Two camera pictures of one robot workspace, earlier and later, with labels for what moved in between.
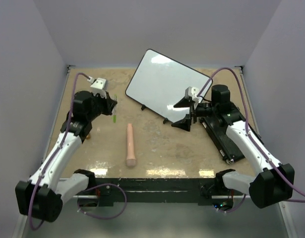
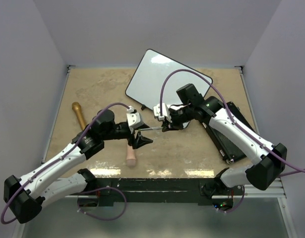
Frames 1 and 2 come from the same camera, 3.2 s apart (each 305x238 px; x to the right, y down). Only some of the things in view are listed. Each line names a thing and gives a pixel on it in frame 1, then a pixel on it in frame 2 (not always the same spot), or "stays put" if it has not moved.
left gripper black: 108,102 → 140,140
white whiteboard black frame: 160,82 stays put
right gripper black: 184,123 → 173,125
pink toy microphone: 131,160 stays put
